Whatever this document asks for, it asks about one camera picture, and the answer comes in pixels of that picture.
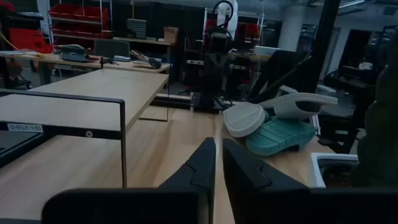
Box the teal rubber slide sandal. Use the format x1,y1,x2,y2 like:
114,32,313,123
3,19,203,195
244,111,318,157

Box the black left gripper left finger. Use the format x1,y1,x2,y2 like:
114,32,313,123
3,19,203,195
158,136,217,224

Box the red tool cabinet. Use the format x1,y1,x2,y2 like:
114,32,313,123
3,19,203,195
7,27,54,54

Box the wooden workbench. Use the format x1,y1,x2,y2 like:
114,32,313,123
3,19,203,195
0,50,171,74

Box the white round pillar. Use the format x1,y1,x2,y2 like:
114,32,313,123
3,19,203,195
277,0,309,52

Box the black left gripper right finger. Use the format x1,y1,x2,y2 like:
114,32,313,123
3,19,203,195
222,138,309,224

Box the grey desktop device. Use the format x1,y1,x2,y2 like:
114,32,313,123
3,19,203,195
60,44,90,63

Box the dark monitor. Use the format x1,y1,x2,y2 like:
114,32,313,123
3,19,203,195
93,39,131,58

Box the black metal frame post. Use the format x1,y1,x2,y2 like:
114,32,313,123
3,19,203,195
306,0,342,97

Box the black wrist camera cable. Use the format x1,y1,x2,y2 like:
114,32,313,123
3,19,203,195
212,0,235,29

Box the grey rubber slide sandal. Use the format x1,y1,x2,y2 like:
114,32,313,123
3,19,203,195
223,101,270,139
259,91,339,121

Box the brown cardboard box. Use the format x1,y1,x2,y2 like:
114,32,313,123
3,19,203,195
163,26,179,45

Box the white planter pot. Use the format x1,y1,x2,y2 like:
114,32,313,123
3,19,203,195
310,152,360,189

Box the red storage bins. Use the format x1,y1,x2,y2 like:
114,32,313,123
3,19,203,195
49,2,110,39

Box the wooden shelf with black frame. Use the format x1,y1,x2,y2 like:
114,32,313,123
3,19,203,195
0,68,170,190

